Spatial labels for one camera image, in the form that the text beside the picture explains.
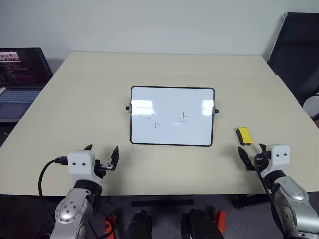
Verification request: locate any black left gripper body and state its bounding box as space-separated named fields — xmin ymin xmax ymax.
xmin=94 ymin=159 xmax=113 ymax=179

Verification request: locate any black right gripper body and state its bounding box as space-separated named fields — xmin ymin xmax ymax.
xmin=255 ymin=151 xmax=272 ymax=173

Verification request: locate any yellow and black eraser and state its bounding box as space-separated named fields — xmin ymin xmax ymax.
xmin=235 ymin=127 xmax=254 ymax=146

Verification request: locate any black table foot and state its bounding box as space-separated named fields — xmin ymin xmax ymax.
xmin=232 ymin=194 xmax=270 ymax=210

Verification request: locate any red plastic part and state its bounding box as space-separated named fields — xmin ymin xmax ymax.
xmin=213 ymin=210 xmax=228 ymax=235
xmin=103 ymin=212 xmax=118 ymax=237

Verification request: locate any white rounded object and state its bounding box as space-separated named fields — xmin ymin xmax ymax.
xmin=302 ymin=95 xmax=319 ymax=120

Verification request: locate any black-framed small whiteboard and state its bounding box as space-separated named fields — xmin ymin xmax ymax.
xmin=125 ymin=85 xmax=220 ymax=147

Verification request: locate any large dark rounded shape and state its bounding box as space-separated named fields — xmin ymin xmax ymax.
xmin=180 ymin=208 xmax=225 ymax=239

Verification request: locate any black mesh office chair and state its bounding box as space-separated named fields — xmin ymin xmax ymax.
xmin=267 ymin=12 xmax=319 ymax=108

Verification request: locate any open grey laptop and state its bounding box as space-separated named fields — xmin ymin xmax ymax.
xmin=0 ymin=47 xmax=54 ymax=123

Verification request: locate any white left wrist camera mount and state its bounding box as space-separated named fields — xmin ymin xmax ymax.
xmin=67 ymin=149 xmax=104 ymax=186

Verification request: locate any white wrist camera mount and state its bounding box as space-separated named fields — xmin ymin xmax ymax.
xmin=67 ymin=149 xmax=104 ymax=186
xmin=264 ymin=144 xmax=291 ymax=175

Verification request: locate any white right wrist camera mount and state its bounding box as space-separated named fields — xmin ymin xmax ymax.
xmin=264 ymin=144 xmax=291 ymax=175

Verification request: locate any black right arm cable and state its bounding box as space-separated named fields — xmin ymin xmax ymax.
xmin=254 ymin=159 xmax=286 ymax=236

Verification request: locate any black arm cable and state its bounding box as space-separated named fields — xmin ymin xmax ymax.
xmin=254 ymin=159 xmax=286 ymax=236
xmin=38 ymin=156 xmax=68 ymax=197

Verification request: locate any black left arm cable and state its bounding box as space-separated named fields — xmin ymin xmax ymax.
xmin=38 ymin=156 xmax=68 ymax=197

